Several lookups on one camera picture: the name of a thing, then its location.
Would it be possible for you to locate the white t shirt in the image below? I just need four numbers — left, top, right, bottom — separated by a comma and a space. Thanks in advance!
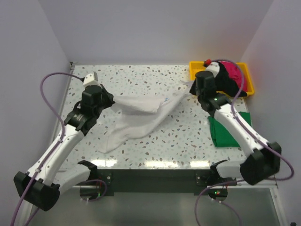
94, 81, 193, 154

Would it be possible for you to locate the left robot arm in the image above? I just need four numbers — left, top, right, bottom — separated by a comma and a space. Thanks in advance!
14, 84, 115, 211

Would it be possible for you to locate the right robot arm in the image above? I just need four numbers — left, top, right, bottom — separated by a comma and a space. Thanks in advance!
190, 71, 281, 185

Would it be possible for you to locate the black t shirt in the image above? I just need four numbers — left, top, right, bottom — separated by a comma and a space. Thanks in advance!
213, 60, 247, 97

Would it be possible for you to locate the yellow plastic bin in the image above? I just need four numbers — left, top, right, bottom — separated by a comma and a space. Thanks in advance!
189, 61, 255, 97

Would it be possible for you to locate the pink t shirt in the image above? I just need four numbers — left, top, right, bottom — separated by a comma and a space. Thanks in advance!
220, 61, 248, 92

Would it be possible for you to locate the folded green t shirt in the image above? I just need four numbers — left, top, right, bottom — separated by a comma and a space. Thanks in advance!
207, 116, 240, 148

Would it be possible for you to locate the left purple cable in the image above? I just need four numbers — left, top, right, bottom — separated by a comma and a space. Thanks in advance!
9, 72, 109, 226

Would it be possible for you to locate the purple cable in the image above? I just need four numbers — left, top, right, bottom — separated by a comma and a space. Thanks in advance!
195, 58, 294, 226
9, 72, 109, 226

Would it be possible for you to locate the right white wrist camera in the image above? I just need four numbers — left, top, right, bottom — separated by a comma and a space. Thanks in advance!
205, 62, 220, 77

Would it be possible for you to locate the aluminium frame rail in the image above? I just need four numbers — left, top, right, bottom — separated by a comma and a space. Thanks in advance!
30, 61, 77, 170

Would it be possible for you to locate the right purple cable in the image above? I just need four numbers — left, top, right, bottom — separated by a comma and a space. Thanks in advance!
195, 58, 294, 226

